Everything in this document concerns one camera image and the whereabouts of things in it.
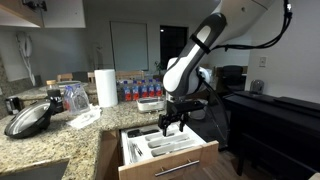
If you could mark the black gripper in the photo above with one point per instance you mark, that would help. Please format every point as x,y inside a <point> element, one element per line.
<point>183,108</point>

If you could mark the wooden drawer with cutlery tray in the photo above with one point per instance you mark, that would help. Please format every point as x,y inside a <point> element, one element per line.
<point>166,165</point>

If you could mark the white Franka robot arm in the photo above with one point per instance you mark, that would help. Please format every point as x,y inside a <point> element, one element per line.
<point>200,50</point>

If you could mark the white plastic cutlery tray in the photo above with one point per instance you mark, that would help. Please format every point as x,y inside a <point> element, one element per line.
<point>166,143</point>

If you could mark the white rectangular container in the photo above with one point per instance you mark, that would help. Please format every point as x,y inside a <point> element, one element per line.
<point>150,105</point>

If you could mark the black utensil in tray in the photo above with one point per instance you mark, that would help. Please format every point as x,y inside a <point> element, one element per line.
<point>140,132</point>

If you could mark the red label drink bottle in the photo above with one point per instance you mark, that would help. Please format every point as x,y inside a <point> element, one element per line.
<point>151,90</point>
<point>127,95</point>
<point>135,94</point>
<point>158,90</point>
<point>143,91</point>

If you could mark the metal cutlery pieces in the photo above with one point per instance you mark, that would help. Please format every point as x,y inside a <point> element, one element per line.
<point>137,150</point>

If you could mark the green house plant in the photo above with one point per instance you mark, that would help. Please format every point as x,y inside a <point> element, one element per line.
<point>160,66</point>

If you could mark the black office chair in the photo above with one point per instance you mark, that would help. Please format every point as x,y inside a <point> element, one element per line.
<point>232,76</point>

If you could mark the white paper towel roll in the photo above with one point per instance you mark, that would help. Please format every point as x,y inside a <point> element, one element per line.
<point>106,88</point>

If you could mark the dark doorway panel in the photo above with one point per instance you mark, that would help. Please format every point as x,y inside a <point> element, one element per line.
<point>173,46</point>

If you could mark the white crumpled paper sheet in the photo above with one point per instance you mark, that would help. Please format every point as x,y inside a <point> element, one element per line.
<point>85,118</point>

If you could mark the small grey speaker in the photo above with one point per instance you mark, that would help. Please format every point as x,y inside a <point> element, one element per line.
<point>257,86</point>

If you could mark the clear plastic bottle bag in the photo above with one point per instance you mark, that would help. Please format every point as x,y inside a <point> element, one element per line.
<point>76,98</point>

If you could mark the black piano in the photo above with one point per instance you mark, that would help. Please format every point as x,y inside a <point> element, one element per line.
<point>283,126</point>

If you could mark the narrow wooden chair back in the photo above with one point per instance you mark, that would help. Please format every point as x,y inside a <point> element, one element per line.
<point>65,77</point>

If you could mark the dark jar with tan lid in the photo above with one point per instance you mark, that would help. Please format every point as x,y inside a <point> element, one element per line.
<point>54,95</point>

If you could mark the black rimmed pot lid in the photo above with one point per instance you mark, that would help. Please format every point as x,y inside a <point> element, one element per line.
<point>28,120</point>

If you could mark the black mug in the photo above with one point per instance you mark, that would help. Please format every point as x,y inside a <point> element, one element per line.
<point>12,106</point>

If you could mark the white wall board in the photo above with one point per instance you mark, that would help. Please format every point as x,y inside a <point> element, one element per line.
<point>129,46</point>

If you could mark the light switch plate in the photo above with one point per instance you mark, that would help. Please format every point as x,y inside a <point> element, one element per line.
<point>263,61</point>

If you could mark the wooden wall cabinet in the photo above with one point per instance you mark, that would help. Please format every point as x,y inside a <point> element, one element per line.
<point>50,13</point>

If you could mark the white wall phone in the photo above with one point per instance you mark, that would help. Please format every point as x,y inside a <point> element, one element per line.
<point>25,46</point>

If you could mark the black camera on mount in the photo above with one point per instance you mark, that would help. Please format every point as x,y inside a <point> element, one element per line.
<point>35,4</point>

